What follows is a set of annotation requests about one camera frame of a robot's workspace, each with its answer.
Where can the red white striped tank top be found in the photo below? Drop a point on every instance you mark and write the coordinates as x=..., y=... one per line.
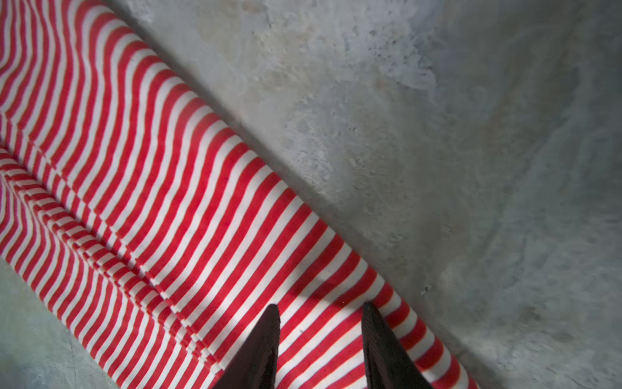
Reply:
x=156, y=234

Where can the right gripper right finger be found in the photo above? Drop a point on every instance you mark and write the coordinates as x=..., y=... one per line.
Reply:
x=387, y=364

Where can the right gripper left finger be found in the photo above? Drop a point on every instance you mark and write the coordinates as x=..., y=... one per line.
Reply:
x=255, y=363

